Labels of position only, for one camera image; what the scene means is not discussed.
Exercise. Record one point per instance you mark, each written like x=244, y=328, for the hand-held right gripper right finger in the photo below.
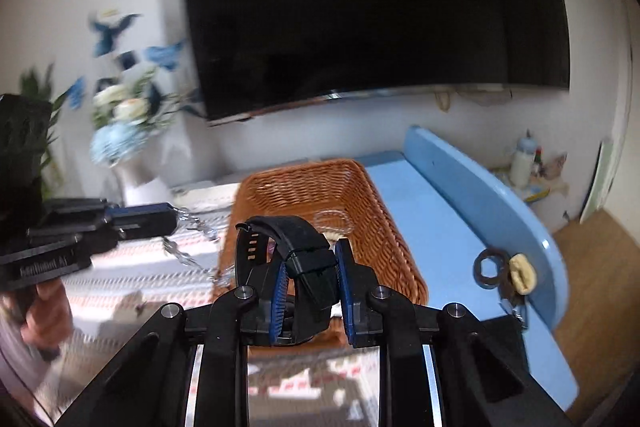
x=345, y=287

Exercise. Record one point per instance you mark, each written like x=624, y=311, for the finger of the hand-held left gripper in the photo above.
x=145, y=226
x=140, y=209

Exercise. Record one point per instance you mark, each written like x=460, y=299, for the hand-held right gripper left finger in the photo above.
x=280, y=302

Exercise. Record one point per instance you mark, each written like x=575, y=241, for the black wrist watch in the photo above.
x=305, y=252

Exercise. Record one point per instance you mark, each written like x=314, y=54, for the brown wicker basket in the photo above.
x=310, y=187

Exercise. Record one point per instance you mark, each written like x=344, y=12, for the person's left forearm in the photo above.
x=12, y=357

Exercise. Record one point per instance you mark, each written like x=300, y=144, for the person's left hand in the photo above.
x=45, y=312

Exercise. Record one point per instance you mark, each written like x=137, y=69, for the white ribbed vase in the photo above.
x=140, y=187

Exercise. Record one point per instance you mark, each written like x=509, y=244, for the striped woven mat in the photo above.
x=150, y=277

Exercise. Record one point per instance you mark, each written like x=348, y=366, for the white lace cloth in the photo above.
x=205, y=197

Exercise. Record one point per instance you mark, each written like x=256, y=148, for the green bamboo plant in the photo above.
x=37, y=84

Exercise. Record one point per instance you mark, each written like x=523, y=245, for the blue and white flower bouquet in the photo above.
x=120, y=112

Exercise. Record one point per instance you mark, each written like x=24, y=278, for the metal key clasp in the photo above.
x=515, y=307

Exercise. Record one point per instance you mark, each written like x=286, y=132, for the cream plush charm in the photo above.
x=522, y=274

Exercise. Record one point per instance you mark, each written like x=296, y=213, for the white baby bottle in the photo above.
x=522, y=164

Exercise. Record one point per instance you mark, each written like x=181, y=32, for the small red cap bottle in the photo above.
x=538, y=163

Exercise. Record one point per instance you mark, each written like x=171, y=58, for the white leaning board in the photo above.
x=600, y=177

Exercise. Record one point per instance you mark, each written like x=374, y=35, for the black television screen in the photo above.
x=375, y=7

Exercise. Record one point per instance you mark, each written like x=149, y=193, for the blue butterfly wall decorations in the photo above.
x=107, y=37

